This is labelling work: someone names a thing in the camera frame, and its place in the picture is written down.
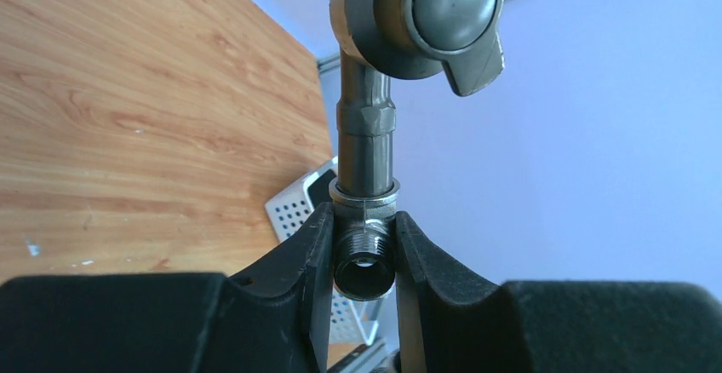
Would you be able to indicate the white plastic basket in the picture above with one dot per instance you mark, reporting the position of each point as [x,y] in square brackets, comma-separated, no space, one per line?
[303,262]

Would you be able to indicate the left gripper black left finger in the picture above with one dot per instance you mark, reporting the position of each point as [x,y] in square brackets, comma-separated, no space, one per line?
[151,322]

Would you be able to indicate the grey faucet with lever handle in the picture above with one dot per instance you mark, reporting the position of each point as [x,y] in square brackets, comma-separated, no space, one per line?
[410,40]

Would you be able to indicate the black cloth in basket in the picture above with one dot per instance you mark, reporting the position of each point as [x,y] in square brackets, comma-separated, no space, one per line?
[317,188]

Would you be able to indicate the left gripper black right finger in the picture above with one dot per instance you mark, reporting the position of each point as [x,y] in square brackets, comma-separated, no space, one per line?
[450,319]

